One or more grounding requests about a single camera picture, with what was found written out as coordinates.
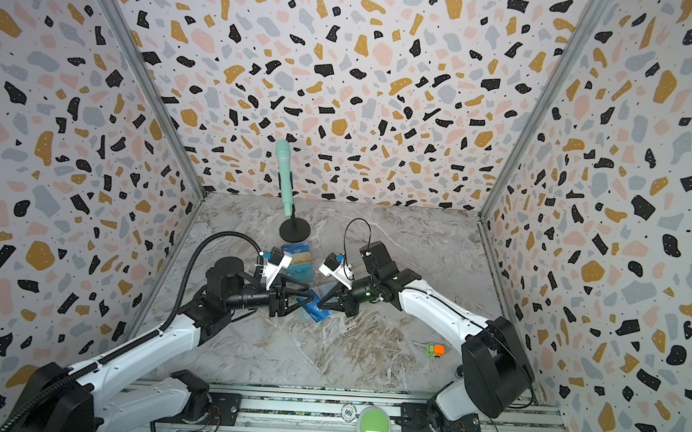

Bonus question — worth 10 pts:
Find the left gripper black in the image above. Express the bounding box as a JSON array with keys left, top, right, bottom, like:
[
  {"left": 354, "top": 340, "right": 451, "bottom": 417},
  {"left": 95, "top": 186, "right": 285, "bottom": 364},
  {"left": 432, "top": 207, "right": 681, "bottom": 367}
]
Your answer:
[{"left": 228, "top": 270, "right": 317, "bottom": 321}]

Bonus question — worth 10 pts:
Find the blue vip card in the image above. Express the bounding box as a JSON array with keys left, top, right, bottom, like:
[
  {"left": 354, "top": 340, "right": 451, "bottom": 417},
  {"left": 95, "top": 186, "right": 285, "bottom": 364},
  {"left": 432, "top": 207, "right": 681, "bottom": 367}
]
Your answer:
[
  {"left": 303, "top": 289, "right": 331, "bottom": 323},
  {"left": 281, "top": 242, "right": 310, "bottom": 256}
]

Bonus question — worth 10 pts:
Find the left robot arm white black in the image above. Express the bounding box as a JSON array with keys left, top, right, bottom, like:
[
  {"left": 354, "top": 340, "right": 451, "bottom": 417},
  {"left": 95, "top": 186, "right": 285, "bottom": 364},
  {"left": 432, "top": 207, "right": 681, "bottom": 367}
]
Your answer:
[{"left": 0, "top": 256, "right": 313, "bottom": 432}]

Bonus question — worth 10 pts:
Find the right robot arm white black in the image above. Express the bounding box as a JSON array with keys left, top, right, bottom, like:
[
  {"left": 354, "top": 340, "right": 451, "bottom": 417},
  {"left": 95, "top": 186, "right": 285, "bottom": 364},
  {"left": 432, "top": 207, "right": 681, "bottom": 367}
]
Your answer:
[{"left": 318, "top": 241, "right": 535, "bottom": 428}]

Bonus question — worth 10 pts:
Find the teal VIP card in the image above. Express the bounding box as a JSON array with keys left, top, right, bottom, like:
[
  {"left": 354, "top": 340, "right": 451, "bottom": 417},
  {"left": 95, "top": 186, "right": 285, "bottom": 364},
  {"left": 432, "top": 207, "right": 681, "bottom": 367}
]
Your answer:
[{"left": 286, "top": 263, "right": 314, "bottom": 283}]

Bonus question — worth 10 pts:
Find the yellow VIP card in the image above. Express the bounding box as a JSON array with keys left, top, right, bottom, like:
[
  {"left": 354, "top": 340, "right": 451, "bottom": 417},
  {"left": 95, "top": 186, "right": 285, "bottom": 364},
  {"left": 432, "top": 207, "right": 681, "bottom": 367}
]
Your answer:
[{"left": 286, "top": 251, "right": 311, "bottom": 266}]

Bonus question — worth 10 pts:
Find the blue VIP card in stand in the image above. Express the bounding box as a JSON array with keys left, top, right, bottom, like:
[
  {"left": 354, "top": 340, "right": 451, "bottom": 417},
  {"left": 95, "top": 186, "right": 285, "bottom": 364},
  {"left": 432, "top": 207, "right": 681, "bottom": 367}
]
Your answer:
[{"left": 281, "top": 242, "right": 310, "bottom": 256}]

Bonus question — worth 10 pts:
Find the black round microphone stand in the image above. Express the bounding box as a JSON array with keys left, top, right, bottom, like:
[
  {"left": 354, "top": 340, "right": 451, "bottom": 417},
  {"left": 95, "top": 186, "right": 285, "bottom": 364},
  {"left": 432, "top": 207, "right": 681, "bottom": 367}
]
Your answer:
[{"left": 279, "top": 175, "right": 311, "bottom": 244}]

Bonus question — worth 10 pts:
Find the small orange green toy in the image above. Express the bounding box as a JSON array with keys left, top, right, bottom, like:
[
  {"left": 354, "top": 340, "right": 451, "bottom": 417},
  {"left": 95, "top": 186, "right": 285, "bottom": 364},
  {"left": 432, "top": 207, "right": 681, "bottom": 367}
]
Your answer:
[{"left": 426, "top": 344, "right": 446, "bottom": 358}]

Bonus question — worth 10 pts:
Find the green round push button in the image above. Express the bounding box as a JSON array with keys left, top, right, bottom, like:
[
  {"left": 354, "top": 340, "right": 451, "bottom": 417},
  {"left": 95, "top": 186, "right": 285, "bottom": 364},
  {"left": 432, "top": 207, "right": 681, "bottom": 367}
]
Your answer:
[{"left": 356, "top": 406, "right": 391, "bottom": 432}]

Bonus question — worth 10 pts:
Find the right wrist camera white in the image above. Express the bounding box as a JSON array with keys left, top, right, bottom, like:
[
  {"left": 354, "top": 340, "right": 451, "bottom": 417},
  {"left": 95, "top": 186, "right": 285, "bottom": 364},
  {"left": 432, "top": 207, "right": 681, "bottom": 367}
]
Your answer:
[{"left": 318, "top": 252, "right": 355, "bottom": 290}]

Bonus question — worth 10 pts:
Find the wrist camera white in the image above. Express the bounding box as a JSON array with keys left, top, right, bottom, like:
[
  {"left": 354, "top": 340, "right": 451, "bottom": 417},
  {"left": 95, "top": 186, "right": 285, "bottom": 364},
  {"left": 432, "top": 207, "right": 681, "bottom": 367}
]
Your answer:
[
  {"left": 257, "top": 247, "right": 292, "bottom": 291},
  {"left": 318, "top": 252, "right": 355, "bottom": 290}
]

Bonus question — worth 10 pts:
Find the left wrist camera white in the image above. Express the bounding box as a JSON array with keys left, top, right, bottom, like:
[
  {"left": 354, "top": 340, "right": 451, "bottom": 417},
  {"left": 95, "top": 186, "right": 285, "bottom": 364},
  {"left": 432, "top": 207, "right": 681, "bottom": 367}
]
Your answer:
[{"left": 257, "top": 247, "right": 292, "bottom": 291}]

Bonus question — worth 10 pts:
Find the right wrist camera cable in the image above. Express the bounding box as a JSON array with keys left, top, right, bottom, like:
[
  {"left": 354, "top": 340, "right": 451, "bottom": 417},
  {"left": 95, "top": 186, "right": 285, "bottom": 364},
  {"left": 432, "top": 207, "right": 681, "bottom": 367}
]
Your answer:
[{"left": 341, "top": 217, "right": 376, "bottom": 267}]

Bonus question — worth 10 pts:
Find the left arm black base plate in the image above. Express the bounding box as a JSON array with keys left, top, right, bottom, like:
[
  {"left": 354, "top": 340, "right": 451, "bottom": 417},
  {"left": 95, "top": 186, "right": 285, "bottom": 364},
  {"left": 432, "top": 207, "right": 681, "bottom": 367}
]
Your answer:
[{"left": 159, "top": 392, "right": 243, "bottom": 429}]

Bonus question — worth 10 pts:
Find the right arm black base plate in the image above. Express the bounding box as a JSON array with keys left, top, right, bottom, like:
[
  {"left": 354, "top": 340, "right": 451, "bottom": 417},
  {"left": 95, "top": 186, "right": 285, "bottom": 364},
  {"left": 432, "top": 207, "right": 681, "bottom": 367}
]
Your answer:
[{"left": 394, "top": 402, "right": 481, "bottom": 432}]

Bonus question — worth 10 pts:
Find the black corrugated cable hose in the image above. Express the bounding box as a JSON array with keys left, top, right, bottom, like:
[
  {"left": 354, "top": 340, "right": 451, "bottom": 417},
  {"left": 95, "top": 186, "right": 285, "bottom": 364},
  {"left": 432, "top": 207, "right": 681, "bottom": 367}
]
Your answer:
[{"left": 0, "top": 215, "right": 266, "bottom": 432}]

